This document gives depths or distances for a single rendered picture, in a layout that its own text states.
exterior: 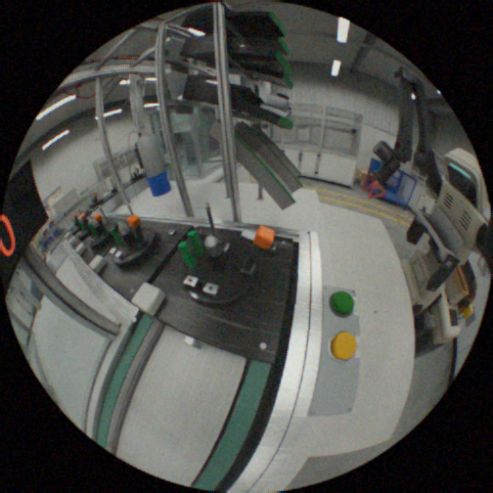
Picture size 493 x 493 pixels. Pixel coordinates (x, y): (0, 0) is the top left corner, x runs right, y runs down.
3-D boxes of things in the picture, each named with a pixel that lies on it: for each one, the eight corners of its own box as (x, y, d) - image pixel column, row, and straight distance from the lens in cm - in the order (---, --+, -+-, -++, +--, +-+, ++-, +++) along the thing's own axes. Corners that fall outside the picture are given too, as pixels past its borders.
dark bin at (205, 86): (291, 129, 46) (302, 107, 46) (278, 126, 33) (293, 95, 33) (211, 101, 58) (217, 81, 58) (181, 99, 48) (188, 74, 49)
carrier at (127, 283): (195, 230, 41) (181, 188, 35) (138, 308, 32) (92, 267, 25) (144, 224, 58) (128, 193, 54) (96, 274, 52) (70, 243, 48)
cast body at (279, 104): (285, 125, 41) (297, 102, 41) (282, 124, 37) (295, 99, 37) (255, 112, 43) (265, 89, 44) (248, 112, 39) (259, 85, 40)
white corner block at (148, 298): (171, 299, 29) (160, 289, 26) (158, 321, 28) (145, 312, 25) (155, 291, 32) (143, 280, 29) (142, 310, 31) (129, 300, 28)
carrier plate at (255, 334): (291, 245, 33) (293, 237, 32) (273, 364, 22) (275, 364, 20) (200, 231, 40) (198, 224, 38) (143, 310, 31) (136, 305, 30)
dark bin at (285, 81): (291, 90, 63) (299, 74, 65) (282, 78, 51) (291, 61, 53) (226, 73, 76) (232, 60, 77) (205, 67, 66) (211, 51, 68)
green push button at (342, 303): (347, 296, 29) (353, 291, 28) (349, 318, 27) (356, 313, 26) (328, 294, 27) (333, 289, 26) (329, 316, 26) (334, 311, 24)
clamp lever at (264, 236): (255, 264, 23) (276, 230, 17) (251, 274, 21) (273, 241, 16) (234, 255, 22) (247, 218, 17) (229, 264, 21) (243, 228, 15)
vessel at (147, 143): (168, 169, 116) (156, 119, 117) (155, 176, 107) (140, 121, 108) (156, 171, 126) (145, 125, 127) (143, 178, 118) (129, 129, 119)
